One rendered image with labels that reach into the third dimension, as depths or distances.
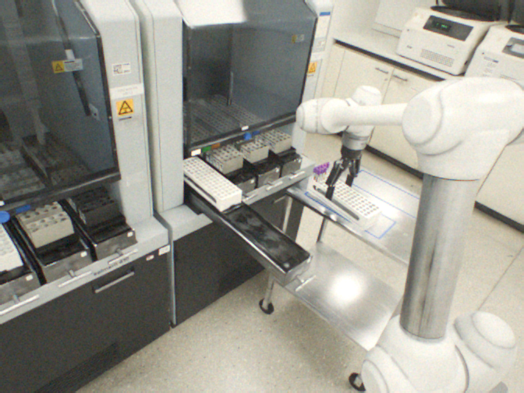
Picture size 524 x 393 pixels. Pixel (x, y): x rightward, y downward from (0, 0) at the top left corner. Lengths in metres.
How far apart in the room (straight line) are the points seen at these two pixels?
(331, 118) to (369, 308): 1.04
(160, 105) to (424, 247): 0.87
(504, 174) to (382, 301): 1.70
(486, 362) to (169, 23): 1.20
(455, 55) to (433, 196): 2.52
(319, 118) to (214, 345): 1.25
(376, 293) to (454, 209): 1.23
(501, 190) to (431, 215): 2.57
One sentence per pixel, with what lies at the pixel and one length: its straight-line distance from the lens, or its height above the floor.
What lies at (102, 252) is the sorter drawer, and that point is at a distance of 1.32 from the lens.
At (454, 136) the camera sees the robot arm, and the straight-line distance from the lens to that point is 0.72.
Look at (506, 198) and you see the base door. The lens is 3.38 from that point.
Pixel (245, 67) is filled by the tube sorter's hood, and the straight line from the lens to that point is 1.41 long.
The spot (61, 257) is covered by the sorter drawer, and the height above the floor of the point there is 0.81.
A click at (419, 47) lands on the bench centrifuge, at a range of 3.37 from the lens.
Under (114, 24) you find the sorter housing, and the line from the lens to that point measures 1.12.
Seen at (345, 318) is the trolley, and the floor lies 0.28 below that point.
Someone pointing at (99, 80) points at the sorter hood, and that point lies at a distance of 1.13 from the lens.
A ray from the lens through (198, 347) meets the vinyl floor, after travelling 1.97.
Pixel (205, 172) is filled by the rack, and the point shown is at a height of 0.86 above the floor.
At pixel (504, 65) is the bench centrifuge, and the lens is 3.18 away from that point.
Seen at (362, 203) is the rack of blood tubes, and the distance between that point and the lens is 1.45.
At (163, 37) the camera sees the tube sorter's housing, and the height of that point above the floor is 1.38.
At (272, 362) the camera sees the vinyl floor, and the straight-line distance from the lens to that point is 1.96.
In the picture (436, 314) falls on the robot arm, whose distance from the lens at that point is 0.91.
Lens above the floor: 1.69
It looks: 37 degrees down
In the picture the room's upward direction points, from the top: 9 degrees clockwise
